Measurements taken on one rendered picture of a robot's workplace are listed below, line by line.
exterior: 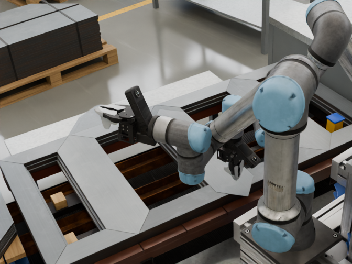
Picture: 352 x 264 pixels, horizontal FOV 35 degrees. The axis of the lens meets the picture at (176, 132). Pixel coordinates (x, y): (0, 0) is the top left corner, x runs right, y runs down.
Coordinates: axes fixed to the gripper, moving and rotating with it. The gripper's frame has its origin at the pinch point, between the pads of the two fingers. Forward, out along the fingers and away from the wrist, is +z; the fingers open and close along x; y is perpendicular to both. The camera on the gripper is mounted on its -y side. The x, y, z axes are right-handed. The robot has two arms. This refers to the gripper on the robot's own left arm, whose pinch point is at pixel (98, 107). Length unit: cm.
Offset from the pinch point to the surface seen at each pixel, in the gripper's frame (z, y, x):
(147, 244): -5, 61, 16
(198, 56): 112, 105, 302
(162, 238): -8, 61, 21
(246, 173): -25, 51, 61
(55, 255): 20, 60, -5
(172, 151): 11, 52, 66
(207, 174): -11, 52, 55
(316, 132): -43, 46, 99
